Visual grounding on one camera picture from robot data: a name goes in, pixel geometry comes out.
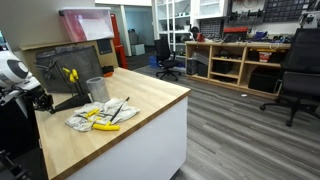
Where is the small yellow T-handle wrench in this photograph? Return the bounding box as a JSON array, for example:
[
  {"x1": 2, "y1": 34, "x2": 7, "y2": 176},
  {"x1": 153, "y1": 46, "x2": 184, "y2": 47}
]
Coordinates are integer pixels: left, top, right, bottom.
[{"x1": 77, "y1": 108, "x2": 100, "y2": 119}]

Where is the black office chair near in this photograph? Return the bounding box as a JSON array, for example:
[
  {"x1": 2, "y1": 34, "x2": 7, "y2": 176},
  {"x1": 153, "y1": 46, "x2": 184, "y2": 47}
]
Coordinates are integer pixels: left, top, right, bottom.
[{"x1": 260, "y1": 28, "x2": 320, "y2": 127}]

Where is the red tall cabinet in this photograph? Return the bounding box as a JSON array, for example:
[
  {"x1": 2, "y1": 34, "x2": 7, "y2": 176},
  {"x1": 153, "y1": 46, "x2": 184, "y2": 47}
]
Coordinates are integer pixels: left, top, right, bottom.
[{"x1": 111, "y1": 14, "x2": 128, "y2": 69}]

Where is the cardboard box with dark panel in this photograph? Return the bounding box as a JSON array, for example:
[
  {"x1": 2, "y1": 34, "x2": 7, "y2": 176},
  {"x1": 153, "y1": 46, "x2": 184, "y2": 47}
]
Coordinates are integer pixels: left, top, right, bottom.
[{"x1": 20, "y1": 39, "x2": 118, "y2": 89}]

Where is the yellow T-handle hex key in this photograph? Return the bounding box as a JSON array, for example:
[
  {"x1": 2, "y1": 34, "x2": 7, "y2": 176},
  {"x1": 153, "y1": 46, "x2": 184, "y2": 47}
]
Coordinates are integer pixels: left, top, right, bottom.
[
  {"x1": 62, "y1": 67, "x2": 70, "y2": 75},
  {"x1": 69, "y1": 69, "x2": 79, "y2": 83}
]

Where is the white glass shelving unit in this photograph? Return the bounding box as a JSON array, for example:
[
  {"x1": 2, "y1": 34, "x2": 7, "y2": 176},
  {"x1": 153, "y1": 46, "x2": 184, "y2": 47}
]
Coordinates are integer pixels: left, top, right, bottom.
[{"x1": 151, "y1": 0, "x2": 229, "y2": 56}]

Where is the black office chair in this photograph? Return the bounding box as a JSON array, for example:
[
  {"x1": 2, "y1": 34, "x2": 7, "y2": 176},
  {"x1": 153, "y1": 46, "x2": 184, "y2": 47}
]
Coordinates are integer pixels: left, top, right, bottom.
[
  {"x1": 260, "y1": 28, "x2": 320, "y2": 127},
  {"x1": 154, "y1": 39, "x2": 181, "y2": 80}
]

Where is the black wedge tool stand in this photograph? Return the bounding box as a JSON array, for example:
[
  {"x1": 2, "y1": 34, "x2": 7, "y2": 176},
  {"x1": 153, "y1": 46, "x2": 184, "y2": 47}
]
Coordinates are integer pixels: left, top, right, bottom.
[{"x1": 50, "y1": 95, "x2": 91, "y2": 114}]

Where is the large yellow T-handle wrench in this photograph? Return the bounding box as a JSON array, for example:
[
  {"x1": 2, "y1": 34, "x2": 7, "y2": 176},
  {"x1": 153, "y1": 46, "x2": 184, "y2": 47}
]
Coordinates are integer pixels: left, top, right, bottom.
[{"x1": 92, "y1": 107, "x2": 121, "y2": 131}]

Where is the black office chair far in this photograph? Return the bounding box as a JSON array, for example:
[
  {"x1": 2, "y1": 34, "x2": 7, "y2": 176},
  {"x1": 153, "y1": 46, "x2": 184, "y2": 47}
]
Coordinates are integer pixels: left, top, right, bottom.
[{"x1": 154, "y1": 39, "x2": 181, "y2": 80}]

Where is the grey metal cylinder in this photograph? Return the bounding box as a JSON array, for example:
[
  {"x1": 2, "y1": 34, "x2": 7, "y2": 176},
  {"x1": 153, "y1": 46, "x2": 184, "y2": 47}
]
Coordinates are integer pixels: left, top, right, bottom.
[{"x1": 86, "y1": 77, "x2": 110, "y2": 103}]

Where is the white crumpled cloth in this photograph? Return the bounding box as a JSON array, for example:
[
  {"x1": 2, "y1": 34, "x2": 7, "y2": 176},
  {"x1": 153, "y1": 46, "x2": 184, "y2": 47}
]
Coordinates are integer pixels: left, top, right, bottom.
[{"x1": 65, "y1": 98, "x2": 139, "y2": 132}]

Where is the grey plaid tote bag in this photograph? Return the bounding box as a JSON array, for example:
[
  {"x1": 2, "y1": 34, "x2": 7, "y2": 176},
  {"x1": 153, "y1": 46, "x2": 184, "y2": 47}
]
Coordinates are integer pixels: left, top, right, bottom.
[{"x1": 35, "y1": 46, "x2": 102, "y2": 93}]

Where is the wooden shelving workbench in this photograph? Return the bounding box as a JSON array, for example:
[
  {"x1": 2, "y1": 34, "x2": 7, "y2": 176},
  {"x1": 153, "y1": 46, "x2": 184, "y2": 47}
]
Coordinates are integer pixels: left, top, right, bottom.
[{"x1": 186, "y1": 41, "x2": 290, "y2": 98}]

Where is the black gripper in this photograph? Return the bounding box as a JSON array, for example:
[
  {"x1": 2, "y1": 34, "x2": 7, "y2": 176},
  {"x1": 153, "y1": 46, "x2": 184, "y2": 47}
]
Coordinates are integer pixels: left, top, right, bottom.
[{"x1": 32, "y1": 93, "x2": 55, "y2": 114}]

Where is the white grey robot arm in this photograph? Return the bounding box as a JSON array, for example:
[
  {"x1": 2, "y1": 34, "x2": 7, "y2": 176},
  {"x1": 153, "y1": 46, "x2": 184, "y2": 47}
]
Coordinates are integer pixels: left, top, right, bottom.
[{"x1": 0, "y1": 51, "x2": 55, "y2": 113}]

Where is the clear plastic storage bin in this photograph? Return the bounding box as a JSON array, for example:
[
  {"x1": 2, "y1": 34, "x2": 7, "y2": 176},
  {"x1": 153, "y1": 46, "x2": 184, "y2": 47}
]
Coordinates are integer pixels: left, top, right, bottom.
[{"x1": 58, "y1": 7, "x2": 114, "y2": 42}]

